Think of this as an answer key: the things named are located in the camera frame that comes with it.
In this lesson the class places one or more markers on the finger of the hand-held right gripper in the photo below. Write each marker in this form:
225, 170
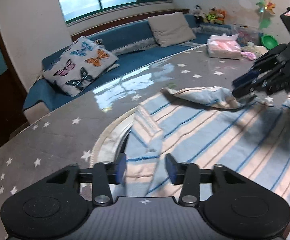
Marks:
245, 77
260, 86

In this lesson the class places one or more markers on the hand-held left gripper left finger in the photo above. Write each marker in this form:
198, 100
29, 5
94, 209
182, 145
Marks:
121, 170

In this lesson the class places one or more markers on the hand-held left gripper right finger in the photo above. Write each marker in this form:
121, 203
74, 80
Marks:
172, 170

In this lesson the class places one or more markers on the blue cream striped garment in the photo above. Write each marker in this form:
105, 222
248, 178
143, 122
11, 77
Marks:
210, 135

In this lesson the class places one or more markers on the small pink object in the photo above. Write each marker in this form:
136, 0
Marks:
248, 55

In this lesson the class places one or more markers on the round black induction hotplate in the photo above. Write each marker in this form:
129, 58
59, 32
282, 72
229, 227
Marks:
125, 145

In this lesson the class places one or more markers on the green plastic bowl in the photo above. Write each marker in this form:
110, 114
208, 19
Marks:
269, 42

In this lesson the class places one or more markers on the pink tissue pack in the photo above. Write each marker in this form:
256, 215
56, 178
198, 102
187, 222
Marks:
223, 46

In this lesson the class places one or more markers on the clear plastic storage box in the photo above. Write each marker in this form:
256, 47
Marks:
247, 35

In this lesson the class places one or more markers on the colourful pinwheel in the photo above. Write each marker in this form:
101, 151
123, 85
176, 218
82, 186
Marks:
266, 8

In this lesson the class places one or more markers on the orange green plush toy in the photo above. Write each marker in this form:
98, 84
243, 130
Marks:
216, 15

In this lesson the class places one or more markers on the grey star print table cover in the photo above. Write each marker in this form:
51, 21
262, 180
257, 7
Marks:
59, 135

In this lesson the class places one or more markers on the panda plush toy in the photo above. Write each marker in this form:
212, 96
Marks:
198, 12

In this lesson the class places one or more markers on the beige pillow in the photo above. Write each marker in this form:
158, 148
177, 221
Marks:
171, 28

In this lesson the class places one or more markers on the butterfly print pillow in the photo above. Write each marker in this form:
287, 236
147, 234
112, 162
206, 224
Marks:
79, 65

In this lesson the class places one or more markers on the blue sofa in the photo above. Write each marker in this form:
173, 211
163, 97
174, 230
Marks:
132, 37

